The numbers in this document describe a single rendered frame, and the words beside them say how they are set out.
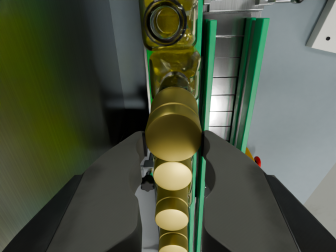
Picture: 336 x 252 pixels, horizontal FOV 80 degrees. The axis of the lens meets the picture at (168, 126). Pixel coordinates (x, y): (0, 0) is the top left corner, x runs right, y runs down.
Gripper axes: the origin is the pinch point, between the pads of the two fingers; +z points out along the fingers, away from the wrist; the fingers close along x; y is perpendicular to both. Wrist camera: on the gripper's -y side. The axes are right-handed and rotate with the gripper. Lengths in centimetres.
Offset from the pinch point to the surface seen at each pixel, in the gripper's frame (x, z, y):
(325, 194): 126, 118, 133
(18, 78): -12.3, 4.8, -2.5
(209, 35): 5.1, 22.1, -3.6
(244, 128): 12.5, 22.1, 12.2
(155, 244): -8, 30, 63
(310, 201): 116, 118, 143
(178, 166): 0.3, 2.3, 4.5
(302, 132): 38, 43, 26
